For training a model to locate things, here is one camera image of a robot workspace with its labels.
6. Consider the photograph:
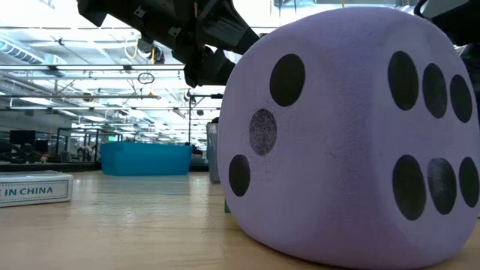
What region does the smoky transparent plastic tray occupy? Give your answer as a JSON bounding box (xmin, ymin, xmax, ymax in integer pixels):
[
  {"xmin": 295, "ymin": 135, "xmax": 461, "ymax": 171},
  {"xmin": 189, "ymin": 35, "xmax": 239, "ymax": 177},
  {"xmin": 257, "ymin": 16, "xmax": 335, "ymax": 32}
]
[{"xmin": 205, "ymin": 121, "xmax": 223, "ymax": 185}]

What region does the teal plastic bin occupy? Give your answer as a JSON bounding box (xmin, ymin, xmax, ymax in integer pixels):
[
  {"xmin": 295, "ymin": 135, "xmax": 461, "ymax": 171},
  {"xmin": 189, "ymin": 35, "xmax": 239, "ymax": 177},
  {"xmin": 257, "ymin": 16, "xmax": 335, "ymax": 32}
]
[{"xmin": 100, "ymin": 141, "xmax": 194, "ymax": 177}]

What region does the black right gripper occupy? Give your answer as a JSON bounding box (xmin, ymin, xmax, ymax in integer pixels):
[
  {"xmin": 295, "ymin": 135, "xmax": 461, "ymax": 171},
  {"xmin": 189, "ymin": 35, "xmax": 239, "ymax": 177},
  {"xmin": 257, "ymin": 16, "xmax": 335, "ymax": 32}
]
[{"xmin": 414, "ymin": 0, "xmax": 480, "ymax": 48}]

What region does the black aluminium table frame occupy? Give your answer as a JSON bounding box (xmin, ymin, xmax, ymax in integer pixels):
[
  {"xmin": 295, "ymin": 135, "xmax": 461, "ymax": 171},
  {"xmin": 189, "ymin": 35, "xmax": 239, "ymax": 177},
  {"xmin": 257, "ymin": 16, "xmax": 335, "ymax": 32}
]
[{"xmin": 0, "ymin": 161, "xmax": 209, "ymax": 173}]

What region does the purple foam die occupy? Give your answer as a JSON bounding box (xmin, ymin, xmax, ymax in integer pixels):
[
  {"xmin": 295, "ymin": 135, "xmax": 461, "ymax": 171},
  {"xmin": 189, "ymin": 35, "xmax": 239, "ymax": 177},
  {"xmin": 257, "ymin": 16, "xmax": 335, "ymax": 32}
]
[{"xmin": 217, "ymin": 6, "xmax": 480, "ymax": 270}]

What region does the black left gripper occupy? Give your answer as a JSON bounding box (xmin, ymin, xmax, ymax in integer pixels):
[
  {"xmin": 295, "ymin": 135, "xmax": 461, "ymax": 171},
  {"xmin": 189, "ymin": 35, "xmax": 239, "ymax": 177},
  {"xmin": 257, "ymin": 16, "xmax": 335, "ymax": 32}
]
[{"xmin": 76, "ymin": 0, "xmax": 260, "ymax": 88}]

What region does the black background monitor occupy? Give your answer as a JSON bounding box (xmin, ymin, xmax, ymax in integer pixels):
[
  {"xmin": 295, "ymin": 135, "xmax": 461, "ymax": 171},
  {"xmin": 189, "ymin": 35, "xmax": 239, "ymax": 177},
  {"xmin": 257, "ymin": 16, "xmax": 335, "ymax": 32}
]
[{"xmin": 9, "ymin": 130, "xmax": 37, "ymax": 146}]

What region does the card deck green print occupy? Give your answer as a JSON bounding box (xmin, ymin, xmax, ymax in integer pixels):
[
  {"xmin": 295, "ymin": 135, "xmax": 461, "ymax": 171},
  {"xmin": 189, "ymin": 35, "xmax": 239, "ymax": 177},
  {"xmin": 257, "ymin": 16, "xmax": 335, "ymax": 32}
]
[{"xmin": 0, "ymin": 170, "xmax": 74, "ymax": 209}]

